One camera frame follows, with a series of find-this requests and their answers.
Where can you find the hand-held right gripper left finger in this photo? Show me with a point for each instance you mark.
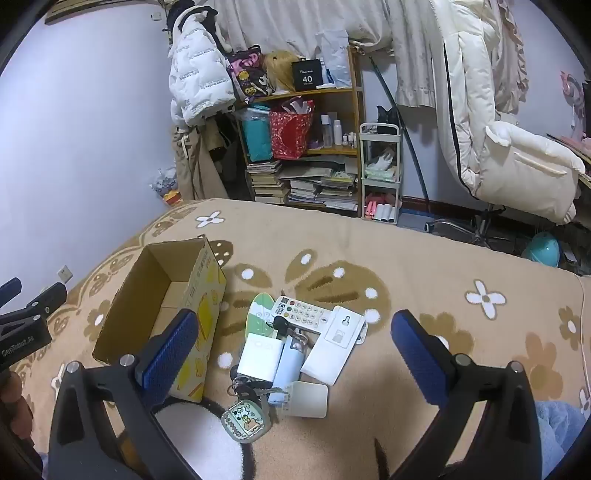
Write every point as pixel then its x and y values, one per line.
pixel 171 350

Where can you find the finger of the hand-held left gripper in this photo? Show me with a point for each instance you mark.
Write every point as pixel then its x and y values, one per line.
pixel 46 300
pixel 9 290

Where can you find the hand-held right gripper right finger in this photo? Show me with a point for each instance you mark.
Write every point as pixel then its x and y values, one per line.
pixel 415 350

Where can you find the cardboard box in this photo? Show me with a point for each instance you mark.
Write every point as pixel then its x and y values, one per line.
pixel 203 286

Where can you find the white box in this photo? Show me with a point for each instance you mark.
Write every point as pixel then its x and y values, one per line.
pixel 332 355

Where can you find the white charger block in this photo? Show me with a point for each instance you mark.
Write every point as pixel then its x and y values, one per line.
pixel 258 357

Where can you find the cartoon acrylic charm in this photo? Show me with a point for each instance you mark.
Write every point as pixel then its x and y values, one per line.
pixel 242 422

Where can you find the black head key bunch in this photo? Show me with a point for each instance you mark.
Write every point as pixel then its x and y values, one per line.
pixel 279 323

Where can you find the light blue thermos bottle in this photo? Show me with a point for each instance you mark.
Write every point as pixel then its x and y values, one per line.
pixel 286 364

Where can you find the white remote control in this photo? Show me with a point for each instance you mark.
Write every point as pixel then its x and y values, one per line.
pixel 300 316

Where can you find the person's left hand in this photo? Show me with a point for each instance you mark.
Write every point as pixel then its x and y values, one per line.
pixel 14 406

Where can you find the tan flower print blanket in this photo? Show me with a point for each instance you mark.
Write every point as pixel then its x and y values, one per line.
pixel 415 258

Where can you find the office chair base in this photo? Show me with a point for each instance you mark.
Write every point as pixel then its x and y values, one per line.
pixel 482 226

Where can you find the teal helmet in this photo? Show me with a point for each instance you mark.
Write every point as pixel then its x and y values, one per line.
pixel 542 249

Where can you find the person's blue jeans leg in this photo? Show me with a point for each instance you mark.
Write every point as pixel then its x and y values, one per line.
pixel 558 429

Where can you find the small plush toy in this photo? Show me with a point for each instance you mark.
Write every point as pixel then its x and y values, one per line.
pixel 165 184

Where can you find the white trolley cart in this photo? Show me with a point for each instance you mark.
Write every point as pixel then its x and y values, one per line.
pixel 381 183

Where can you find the beige hanging pants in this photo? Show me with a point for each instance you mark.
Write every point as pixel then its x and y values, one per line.
pixel 194 161

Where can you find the stack of books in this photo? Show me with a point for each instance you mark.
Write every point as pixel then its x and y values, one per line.
pixel 304 189

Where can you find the wooden shelf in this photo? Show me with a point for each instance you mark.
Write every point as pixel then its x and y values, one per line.
pixel 355 134

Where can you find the teal bag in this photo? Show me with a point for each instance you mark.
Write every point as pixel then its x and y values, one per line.
pixel 256 138

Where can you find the red gift bag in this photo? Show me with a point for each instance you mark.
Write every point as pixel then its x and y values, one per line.
pixel 288 134

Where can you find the cream padded coat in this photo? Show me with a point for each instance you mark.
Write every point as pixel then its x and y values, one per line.
pixel 471 92

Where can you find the white puffer jacket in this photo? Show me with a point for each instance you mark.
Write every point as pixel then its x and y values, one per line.
pixel 198 69

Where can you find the printed tote bag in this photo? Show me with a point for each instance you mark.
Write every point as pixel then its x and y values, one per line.
pixel 249 74

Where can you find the black box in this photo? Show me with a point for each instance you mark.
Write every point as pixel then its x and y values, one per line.
pixel 307 76

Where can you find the blonde wig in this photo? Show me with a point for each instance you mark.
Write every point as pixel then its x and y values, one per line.
pixel 281 69

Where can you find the white hanging sheet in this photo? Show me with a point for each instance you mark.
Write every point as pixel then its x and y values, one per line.
pixel 277 23

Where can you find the wall socket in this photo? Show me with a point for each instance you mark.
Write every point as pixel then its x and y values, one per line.
pixel 65 274

